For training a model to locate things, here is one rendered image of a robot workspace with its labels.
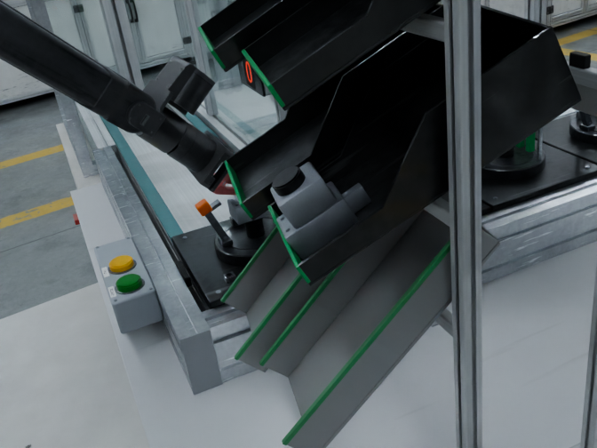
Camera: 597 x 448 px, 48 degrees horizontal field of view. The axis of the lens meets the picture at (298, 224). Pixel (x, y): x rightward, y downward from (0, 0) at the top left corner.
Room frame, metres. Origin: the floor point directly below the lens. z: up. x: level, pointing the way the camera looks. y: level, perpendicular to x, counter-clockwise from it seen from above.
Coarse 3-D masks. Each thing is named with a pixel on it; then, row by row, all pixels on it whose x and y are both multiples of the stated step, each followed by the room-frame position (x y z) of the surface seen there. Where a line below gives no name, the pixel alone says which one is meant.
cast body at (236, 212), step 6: (228, 198) 0.99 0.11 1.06; (234, 198) 0.98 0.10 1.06; (228, 204) 0.98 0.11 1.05; (234, 204) 0.96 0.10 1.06; (234, 210) 0.95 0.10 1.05; (240, 210) 0.95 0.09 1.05; (234, 216) 0.96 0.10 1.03; (240, 216) 0.95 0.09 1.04; (246, 216) 0.95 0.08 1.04; (264, 216) 0.96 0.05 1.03; (240, 222) 0.95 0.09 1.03
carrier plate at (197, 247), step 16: (224, 224) 1.07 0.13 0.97; (176, 240) 1.03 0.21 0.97; (192, 240) 1.02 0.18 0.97; (208, 240) 1.02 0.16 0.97; (192, 256) 0.97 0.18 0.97; (208, 256) 0.96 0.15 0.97; (192, 272) 0.92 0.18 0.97; (208, 272) 0.91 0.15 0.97; (224, 272) 0.90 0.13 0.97; (240, 272) 0.90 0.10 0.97; (208, 288) 0.86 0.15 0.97; (224, 288) 0.86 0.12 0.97; (208, 304) 0.84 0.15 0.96
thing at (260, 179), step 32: (352, 64) 0.79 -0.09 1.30; (384, 64) 0.66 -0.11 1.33; (320, 96) 0.78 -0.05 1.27; (352, 96) 0.66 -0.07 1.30; (288, 128) 0.77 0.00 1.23; (320, 128) 0.74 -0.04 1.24; (256, 160) 0.76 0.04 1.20; (288, 160) 0.71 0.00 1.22; (320, 160) 0.65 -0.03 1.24; (256, 192) 0.64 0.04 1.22
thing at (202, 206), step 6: (198, 204) 0.95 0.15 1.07; (204, 204) 0.94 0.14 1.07; (210, 204) 0.96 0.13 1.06; (216, 204) 0.95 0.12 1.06; (198, 210) 0.94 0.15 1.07; (204, 210) 0.94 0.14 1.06; (210, 210) 0.94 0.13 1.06; (210, 216) 0.95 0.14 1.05; (210, 222) 0.95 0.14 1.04; (216, 222) 0.95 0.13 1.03; (216, 228) 0.95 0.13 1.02; (222, 228) 0.95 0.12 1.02; (222, 234) 0.95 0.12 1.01; (222, 240) 0.95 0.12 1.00
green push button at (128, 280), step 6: (126, 276) 0.93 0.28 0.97; (132, 276) 0.93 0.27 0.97; (138, 276) 0.92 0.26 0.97; (120, 282) 0.92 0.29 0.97; (126, 282) 0.91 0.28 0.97; (132, 282) 0.91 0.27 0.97; (138, 282) 0.91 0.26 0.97; (120, 288) 0.90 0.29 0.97; (126, 288) 0.90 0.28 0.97; (132, 288) 0.90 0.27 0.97
